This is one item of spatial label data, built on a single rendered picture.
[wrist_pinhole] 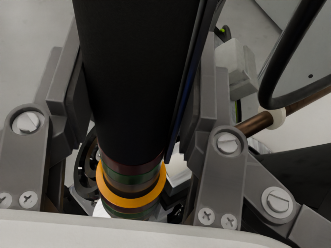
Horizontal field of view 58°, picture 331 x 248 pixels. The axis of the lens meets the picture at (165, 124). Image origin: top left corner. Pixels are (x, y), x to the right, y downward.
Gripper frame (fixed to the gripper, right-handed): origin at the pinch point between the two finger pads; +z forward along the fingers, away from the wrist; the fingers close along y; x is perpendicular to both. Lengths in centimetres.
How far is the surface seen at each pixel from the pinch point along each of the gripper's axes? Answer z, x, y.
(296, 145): 17.4, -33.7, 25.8
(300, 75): 91, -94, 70
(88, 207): 5.3, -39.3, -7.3
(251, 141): 18.5, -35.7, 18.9
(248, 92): 31, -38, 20
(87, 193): 3.9, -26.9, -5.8
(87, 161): 8.8, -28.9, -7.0
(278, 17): 191, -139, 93
